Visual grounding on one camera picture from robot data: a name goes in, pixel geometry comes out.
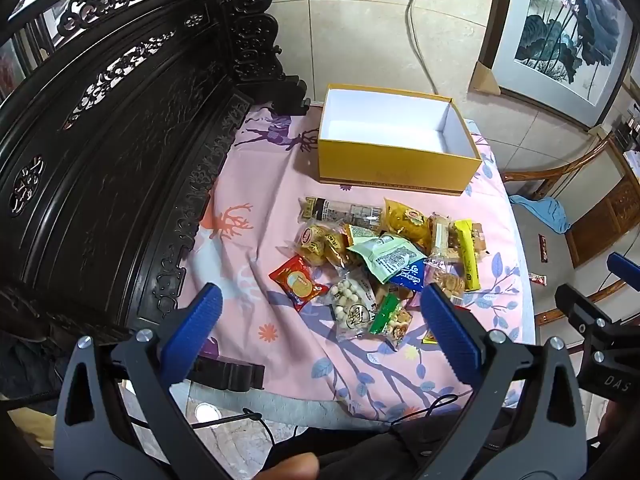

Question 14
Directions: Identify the cardboard corner protector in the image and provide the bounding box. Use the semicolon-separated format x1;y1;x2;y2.
468;60;501;95

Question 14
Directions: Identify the person's dark clothing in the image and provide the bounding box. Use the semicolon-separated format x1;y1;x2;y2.
262;407;506;480

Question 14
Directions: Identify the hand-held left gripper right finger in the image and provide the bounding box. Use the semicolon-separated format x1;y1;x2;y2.
420;284;588;480

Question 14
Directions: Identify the blue snack packet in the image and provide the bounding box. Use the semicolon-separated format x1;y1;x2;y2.
387;260;428;291

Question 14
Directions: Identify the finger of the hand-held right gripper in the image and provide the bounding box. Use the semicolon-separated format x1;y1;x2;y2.
606;252;640;286
555;283;621;356

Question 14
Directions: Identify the red round-cookie packet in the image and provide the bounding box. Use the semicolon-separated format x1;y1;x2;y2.
269;255;331;311

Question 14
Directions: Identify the green nut snack packet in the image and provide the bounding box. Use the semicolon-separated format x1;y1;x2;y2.
369;292;414;351

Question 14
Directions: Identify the dark carved wooden bench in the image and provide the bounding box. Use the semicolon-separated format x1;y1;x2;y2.
0;0;312;396

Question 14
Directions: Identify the person's left hand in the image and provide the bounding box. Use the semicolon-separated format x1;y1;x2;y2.
260;452;321;480

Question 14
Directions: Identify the long yellow bar packet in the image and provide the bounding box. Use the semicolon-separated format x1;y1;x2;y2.
454;220;482;292

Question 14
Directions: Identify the small orange and green packet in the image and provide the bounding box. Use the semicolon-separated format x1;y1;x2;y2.
345;224;376;247

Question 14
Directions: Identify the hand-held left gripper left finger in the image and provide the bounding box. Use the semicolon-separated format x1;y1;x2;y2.
55;283;251;480

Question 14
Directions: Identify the grey power cable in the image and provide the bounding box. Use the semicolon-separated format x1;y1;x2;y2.
407;0;440;97

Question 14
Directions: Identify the yellow cardboard box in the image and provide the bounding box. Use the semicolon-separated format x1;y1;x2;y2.
317;84;483;196

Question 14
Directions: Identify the framed lotus painting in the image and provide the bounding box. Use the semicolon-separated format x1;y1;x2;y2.
477;0;640;128

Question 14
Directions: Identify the carved wooden armchair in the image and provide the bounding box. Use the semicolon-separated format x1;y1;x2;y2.
502;130;640;328

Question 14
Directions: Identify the long dark clear-wrapped packet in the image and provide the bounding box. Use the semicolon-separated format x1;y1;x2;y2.
298;197;386;226

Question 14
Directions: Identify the clear packet of white balls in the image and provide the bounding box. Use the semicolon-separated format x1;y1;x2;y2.
327;272;379;342

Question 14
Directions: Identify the yellow crinkled snack packet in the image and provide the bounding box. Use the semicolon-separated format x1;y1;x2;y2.
382;199;433;252

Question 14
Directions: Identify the beige snack packet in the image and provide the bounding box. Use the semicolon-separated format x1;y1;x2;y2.
430;215;459;262

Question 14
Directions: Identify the green and white snack packet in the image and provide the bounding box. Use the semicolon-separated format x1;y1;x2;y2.
347;234;427;283

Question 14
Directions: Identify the blue cloth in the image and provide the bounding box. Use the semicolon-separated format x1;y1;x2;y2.
509;195;571;234

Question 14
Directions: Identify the clear round-cracker packet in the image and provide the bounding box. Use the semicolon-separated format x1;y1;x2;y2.
425;258;468;306

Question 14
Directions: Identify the black cord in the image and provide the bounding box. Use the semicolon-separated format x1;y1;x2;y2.
387;394;460;432
187;407;275;461

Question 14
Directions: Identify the dark cloth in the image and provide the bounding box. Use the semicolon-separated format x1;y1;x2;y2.
0;327;76;403

